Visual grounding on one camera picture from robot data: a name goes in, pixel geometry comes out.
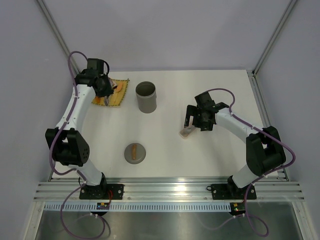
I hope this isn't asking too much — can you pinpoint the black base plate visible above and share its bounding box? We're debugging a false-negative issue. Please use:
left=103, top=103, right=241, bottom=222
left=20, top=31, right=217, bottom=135
left=79, top=184, right=124, bottom=200
left=206, top=183, right=249, bottom=200

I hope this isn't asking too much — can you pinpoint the metal spoon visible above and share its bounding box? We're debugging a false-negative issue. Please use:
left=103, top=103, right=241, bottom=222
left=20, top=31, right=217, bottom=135
left=184, top=125, right=196, bottom=134

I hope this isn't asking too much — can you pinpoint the aluminium front rail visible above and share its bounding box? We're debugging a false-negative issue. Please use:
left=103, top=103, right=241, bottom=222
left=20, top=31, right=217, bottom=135
left=33, top=177, right=305, bottom=202

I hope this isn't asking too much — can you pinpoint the bamboo mat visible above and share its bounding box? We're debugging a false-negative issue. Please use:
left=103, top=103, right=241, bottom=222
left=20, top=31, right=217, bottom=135
left=91, top=78, right=130, bottom=108

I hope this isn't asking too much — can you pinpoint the grey cylindrical lunch container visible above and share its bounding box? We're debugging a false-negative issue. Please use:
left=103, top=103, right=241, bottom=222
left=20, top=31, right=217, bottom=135
left=135, top=81, right=157, bottom=114

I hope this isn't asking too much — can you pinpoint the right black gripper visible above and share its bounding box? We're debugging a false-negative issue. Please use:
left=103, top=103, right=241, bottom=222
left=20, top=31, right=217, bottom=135
left=184, top=104, right=213, bottom=131

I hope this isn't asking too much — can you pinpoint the brown lid handle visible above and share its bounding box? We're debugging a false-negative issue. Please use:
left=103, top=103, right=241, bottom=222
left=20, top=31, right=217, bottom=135
left=131, top=144, right=137, bottom=160

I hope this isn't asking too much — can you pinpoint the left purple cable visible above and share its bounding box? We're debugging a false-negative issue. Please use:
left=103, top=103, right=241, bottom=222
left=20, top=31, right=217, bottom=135
left=48, top=51, right=111, bottom=238

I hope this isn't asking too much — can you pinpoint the clear cutlery case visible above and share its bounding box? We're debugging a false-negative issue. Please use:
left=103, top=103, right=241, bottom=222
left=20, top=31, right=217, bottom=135
left=179, top=116, right=196, bottom=139

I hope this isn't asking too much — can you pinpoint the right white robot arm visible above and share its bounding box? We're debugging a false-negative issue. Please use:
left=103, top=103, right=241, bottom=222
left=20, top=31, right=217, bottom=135
left=184, top=91, right=286, bottom=200

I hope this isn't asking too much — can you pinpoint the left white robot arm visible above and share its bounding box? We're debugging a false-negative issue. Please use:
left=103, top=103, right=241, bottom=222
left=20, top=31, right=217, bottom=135
left=45, top=58, right=114, bottom=199

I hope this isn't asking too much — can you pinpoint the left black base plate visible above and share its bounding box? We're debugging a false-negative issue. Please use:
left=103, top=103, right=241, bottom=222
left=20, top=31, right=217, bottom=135
left=79, top=184, right=124, bottom=200

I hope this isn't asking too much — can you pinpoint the orange food slice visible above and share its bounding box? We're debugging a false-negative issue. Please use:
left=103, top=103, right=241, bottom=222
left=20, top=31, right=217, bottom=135
left=113, top=82, right=124, bottom=93

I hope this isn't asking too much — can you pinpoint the white slotted cable duct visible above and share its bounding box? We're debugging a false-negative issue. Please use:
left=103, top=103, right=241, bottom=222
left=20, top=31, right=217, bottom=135
left=44, top=201, right=231, bottom=213

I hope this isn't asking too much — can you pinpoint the grey round lid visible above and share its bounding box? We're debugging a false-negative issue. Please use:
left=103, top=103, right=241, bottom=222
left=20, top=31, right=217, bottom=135
left=124, top=143, right=147, bottom=165

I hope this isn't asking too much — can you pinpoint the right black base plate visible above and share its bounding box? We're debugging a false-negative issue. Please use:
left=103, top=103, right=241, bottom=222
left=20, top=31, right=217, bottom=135
left=206, top=183, right=249, bottom=200

